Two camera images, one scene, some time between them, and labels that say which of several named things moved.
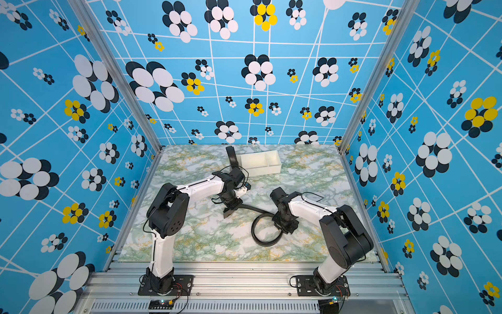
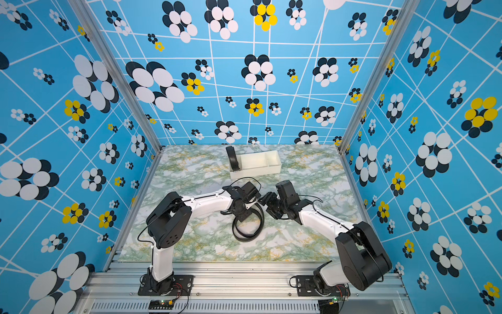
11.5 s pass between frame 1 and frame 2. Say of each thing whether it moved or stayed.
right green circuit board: stayed
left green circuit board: stayed
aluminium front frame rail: stayed
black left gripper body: moved
